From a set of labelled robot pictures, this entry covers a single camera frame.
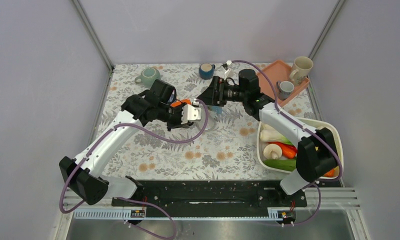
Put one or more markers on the white vegetable bin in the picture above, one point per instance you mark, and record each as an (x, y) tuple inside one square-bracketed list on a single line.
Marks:
[(314, 123)]

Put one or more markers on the red tomato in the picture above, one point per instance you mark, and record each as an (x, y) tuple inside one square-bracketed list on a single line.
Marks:
[(330, 174)]

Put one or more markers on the dark teal ribbed mug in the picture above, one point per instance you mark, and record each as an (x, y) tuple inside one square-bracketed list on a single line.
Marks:
[(206, 71)]

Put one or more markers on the orange mug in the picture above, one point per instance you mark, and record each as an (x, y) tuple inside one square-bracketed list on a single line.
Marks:
[(178, 102)]

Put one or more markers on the grey ribbed mug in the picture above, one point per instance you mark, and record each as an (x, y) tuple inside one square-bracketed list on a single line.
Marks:
[(284, 89)]

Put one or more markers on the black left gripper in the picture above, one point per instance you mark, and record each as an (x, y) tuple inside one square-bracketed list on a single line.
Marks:
[(178, 123)]

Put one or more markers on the white bok choy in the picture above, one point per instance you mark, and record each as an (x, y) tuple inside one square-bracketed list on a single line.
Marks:
[(269, 134)]

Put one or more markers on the salmon pink tray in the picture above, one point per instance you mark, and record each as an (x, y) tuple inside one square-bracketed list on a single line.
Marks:
[(279, 71)]

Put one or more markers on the white mushroom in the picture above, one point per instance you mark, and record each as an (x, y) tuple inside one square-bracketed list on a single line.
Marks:
[(272, 152)]

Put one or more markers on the cream white mug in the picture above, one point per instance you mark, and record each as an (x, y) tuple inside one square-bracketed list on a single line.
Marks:
[(300, 69)]

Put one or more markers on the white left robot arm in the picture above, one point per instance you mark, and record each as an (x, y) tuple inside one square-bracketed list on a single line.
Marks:
[(83, 173)]

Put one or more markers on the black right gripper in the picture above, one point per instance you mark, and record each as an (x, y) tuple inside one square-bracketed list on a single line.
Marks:
[(214, 95)]

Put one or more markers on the orange carrot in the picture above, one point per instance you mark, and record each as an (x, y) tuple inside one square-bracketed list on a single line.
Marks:
[(288, 151)]

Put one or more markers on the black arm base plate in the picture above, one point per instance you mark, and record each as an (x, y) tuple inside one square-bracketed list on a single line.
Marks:
[(217, 198)]

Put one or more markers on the floral patterned table mat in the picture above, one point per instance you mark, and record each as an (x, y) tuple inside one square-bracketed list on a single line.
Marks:
[(226, 153)]

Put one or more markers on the blue butterfly mug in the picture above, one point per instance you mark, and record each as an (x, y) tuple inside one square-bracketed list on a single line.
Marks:
[(217, 109)]

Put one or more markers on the light green speckled mug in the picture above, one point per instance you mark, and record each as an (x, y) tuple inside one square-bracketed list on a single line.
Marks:
[(148, 77)]

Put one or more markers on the green cucumber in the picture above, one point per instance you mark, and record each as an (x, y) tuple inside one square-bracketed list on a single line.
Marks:
[(281, 164)]

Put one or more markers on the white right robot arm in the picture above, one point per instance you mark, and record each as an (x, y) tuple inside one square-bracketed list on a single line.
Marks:
[(317, 153)]

